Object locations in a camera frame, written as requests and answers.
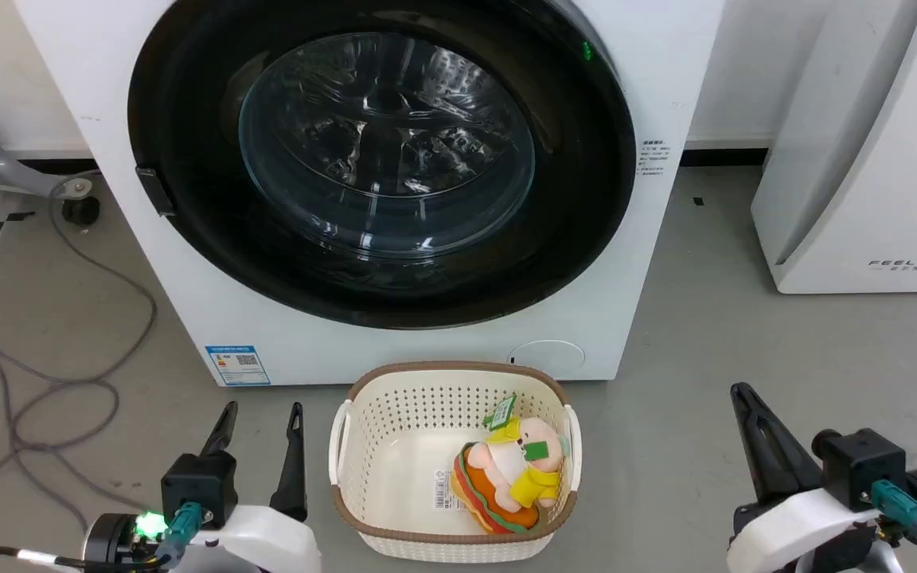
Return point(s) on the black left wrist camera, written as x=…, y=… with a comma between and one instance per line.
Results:
x=200, y=485

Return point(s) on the white front-load washing machine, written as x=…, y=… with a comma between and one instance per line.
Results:
x=180, y=318

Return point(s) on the white laundry basket brown rim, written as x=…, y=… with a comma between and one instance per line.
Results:
x=395, y=414

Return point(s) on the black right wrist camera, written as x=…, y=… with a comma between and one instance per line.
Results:
x=860, y=469

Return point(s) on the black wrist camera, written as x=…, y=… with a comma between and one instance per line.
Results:
x=200, y=485
x=860, y=469

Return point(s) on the black round glass washer door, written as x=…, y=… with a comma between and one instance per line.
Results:
x=188, y=119

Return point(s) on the white Feelbird appliance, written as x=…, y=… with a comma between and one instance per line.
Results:
x=864, y=159

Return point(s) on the hamburger plush toy doll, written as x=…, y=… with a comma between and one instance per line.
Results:
x=506, y=469

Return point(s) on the white barcode sticker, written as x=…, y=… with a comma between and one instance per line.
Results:
x=444, y=489

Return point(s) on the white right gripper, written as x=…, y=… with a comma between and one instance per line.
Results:
x=793, y=529

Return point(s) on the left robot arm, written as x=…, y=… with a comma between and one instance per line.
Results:
x=112, y=541

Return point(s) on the round white filter cover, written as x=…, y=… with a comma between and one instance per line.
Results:
x=546, y=358

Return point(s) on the small text warning sticker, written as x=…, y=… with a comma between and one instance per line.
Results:
x=654, y=159

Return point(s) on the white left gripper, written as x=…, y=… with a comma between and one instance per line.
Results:
x=267, y=545

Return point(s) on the black caster wheel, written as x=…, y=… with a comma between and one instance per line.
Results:
x=81, y=211

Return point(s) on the blue energy label sticker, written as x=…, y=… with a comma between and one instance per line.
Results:
x=237, y=366

